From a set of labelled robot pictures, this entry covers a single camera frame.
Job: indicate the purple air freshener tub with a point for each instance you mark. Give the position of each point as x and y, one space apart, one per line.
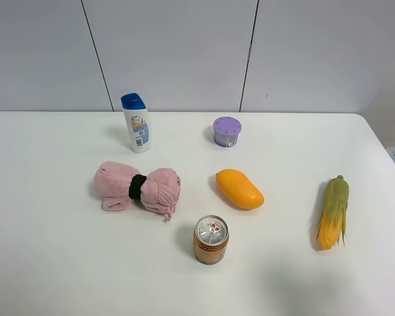
226 131

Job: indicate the pink rolled towel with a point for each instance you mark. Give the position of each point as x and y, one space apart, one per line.
160 192

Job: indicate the yellow mango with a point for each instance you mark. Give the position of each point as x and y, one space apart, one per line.
237 187

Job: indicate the black hair band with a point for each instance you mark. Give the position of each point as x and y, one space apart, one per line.
136 184

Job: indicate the orange drink can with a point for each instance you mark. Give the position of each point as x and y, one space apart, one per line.
210 239

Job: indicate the white blue shampoo bottle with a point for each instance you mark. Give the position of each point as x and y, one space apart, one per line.
137 121

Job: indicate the corn cob with husk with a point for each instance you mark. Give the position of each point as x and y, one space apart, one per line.
332 221

